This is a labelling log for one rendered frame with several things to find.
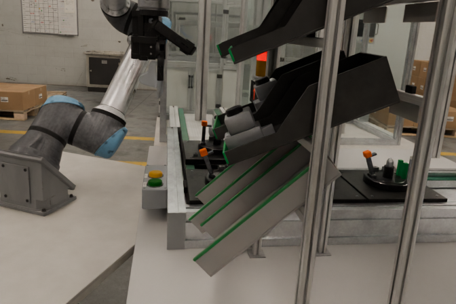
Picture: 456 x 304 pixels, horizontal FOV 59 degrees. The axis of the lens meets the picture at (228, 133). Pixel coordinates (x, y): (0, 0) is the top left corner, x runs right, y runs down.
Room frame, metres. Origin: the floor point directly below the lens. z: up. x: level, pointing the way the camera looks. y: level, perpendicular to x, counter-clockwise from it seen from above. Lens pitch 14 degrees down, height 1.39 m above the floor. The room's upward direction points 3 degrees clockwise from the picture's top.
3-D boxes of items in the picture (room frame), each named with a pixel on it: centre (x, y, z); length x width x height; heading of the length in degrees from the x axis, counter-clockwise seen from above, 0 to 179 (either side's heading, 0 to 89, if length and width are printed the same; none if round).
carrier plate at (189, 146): (1.43, 0.04, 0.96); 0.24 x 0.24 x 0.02; 9
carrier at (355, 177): (1.18, -0.50, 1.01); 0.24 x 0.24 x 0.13; 9
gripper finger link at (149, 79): (1.00, 0.20, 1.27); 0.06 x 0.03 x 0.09; 99
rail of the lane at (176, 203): (1.35, 0.18, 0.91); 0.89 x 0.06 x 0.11; 9
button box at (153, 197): (1.15, 0.21, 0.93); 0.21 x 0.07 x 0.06; 9
